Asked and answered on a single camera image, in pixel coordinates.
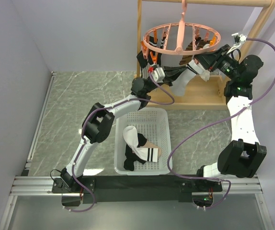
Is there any pink round clip hanger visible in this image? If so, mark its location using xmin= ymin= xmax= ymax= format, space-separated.
xmin=141 ymin=0 xmax=221 ymax=64

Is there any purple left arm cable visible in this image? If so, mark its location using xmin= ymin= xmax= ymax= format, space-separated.
xmin=70 ymin=74 xmax=176 ymax=213

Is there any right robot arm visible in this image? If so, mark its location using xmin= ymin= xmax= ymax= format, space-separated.
xmin=194 ymin=45 xmax=267 ymax=191

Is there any beige sock in basket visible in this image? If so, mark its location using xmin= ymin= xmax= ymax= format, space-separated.
xmin=142 ymin=140 xmax=162 ymax=159

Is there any aluminium rail frame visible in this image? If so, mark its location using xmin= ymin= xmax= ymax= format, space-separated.
xmin=0 ymin=175 xmax=273 ymax=230

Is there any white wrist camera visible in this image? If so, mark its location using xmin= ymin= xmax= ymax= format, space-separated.
xmin=227 ymin=33 xmax=247 ymax=54
xmin=148 ymin=67 xmax=165 ymax=82

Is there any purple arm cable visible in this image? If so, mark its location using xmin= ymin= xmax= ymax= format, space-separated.
xmin=70 ymin=74 xmax=176 ymax=213
xmin=167 ymin=37 xmax=275 ymax=210

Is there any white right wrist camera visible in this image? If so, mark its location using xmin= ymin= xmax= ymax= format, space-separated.
xmin=227 ymin=33 xmax=247 ymax=54

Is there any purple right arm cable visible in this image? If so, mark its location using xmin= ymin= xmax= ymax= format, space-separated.
xmin=167 ymin=37 xmax=275 ymax=210

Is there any white sock with black stripes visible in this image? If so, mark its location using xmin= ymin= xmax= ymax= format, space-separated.
xmin=171 ymin=60 xmax=210 ymax=96

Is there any hanging black white striped sock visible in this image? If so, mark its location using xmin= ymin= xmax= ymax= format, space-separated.
xmin=148 ymin=32 xmax=166 ymax=66

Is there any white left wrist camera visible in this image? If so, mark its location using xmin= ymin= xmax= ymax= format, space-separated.
xmin=148 ymin=67 xmax=165 ymax=82

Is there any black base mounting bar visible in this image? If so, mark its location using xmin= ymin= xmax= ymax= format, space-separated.
xmin=51 ymin=174 xmax=223 ymax=204

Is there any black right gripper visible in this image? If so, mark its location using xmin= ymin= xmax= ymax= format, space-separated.
xmin=194 ymin=45 xmax=239 ymax=81

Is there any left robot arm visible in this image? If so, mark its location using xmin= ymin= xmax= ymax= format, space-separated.
xmin=60 ymin=66 xmax=187 ymax=193

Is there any wooden hanger rack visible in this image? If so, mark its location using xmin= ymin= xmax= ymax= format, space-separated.
xmin=137 ymin=0 xmax=275 ymax=110

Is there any white plastic laundry basket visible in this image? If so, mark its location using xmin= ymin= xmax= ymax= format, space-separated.
xmin=114 ymin=107 xmax=172 ymax=176

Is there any hanging brown striped sock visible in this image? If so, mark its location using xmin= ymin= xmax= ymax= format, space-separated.
xmin=179 ymin=37 xmax=209 ymax=66

